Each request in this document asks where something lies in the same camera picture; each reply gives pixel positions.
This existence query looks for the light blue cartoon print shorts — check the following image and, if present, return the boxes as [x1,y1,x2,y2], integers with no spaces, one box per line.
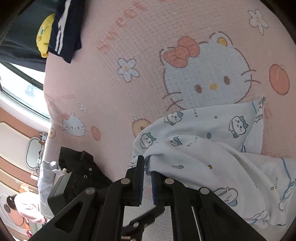
[130,97,295,228]

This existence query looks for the person in pink clothes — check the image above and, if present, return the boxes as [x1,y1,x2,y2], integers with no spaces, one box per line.
[6,192,48,225]

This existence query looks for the black garment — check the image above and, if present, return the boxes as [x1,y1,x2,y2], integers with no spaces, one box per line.
[58,147,112,189]

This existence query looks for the white cloth at lower left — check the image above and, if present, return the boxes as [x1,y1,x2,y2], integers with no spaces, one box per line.
[37,161,58,219]

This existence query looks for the pink white Hello Kitty blanket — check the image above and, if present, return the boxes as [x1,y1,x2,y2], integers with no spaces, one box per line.
[43,0,296,241]

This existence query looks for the navy garment with white stripes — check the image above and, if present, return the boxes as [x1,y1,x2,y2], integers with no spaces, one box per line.
[48,0,85,64]

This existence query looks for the dark green curtain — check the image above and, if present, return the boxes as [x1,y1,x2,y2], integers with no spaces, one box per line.
[1,1,57,72]

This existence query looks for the yellow chick plush toy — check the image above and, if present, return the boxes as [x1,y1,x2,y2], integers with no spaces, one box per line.
[36,14,55,58]

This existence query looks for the window with dark frame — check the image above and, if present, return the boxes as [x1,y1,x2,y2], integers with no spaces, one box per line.
[1,61,50,120]

